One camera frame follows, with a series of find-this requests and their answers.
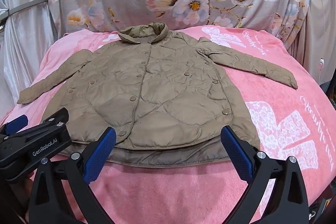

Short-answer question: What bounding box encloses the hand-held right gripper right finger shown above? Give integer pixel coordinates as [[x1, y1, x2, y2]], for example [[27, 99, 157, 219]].
[[221, 126, 310, 224]]

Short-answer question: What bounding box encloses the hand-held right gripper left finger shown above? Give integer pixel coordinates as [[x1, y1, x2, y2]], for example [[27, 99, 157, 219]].
[[28, 127, 117, 224]]

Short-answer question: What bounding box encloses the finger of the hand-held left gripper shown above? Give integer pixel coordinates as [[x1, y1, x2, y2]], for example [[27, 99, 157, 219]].
[[0, 114, 29, 146], [39, 107, 71, 135]]

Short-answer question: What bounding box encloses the tan quilted jacket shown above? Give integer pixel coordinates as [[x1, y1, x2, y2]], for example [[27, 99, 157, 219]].
[[17, 22, 299, 167]]

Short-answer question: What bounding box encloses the pink blanket with white print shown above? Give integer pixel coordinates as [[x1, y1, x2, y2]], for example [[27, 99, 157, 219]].
[[0, 25, 336, 224]]

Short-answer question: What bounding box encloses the white satin curtain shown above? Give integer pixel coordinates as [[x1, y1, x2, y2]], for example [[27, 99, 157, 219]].
[[0, 0, 65, 119]]

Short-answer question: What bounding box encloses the grey curtain tieback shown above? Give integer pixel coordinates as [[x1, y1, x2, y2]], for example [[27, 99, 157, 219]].
[[7, 0, 49, 20]]

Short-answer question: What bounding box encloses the white plastic device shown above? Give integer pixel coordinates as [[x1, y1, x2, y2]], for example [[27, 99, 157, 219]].
[[316, 57, 327, 72]]

